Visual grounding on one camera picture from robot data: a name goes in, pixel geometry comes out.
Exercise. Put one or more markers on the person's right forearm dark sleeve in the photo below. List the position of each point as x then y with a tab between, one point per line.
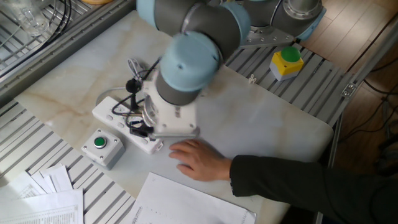
295	183

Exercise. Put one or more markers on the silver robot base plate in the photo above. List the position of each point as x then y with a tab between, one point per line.
267	39

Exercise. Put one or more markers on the small white clip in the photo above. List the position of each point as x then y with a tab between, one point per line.
252	79

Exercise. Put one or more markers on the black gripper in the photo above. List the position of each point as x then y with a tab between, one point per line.
146	130

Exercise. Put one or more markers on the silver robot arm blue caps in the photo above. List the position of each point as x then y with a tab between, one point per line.
192	62

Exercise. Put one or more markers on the white power strip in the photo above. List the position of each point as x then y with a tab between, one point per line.
105	113

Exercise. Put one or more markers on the large white paper sheet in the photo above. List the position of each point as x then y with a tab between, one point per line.
186	205

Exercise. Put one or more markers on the tan round object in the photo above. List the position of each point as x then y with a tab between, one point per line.
96	1

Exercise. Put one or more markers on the green mushroom button yellow box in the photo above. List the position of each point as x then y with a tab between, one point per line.
284	67

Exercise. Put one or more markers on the person's right hand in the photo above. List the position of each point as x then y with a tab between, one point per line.
202	161

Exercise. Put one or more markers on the grey metal rail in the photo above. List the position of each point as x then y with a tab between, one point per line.
31	72

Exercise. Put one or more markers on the printed table paper sheet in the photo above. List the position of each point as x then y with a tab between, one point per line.
40	208

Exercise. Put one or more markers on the aluminium frame profile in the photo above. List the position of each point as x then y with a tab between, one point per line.
373	59

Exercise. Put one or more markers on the clear glass container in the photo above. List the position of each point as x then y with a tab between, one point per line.
28	17

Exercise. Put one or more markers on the green button grey box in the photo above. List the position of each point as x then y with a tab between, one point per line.
105	153

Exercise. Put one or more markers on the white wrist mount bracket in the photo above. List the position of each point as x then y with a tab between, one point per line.
177	122

